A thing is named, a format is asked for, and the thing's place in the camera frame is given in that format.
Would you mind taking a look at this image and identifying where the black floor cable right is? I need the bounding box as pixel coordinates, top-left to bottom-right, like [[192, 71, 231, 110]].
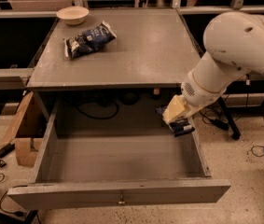
[[199, 91, 264, 159]]

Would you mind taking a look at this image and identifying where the grey open top drawer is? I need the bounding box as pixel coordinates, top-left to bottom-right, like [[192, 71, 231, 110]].
[[7, 94, 230, 210]]

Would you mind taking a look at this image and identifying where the black power adapter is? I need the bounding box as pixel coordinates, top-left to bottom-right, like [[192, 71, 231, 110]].
[[211, 119, 229, 131]]

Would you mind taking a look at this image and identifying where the blue chip bag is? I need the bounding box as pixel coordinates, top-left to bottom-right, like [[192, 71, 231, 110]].
[[64, 21, 117, 59]]

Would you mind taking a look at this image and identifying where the metal drawer knob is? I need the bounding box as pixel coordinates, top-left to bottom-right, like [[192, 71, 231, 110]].
[[118, 194, 126, 205]]

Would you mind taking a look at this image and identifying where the grey cabinet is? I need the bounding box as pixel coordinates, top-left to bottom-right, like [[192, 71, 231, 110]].
[[27, 8, 201, 118]]

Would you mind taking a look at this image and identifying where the dark blue rxbar wrapper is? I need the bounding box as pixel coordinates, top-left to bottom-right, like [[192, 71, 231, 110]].
[[155, 106, 195, 137]]

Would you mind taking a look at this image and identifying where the black stand leg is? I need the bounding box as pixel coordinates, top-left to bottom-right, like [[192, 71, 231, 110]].
[[218, 97, 241, 140]]

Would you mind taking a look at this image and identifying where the black cable under cabinet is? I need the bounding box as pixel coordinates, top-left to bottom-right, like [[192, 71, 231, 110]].
[[75, 91, 120, 121]]

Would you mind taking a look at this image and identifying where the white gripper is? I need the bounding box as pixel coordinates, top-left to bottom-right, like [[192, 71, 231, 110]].
[[162, 71, 226, 124]]

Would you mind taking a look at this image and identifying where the cardboard box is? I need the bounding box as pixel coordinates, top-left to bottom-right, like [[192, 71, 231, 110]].
[[0, 92, 46, 167]]

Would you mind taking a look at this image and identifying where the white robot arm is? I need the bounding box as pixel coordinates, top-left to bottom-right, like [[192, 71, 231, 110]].
[[162, 12, 264, 124]]

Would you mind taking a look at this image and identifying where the cream bowl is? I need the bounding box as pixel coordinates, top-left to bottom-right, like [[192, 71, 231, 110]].
[[56, 7, 89, 25]]

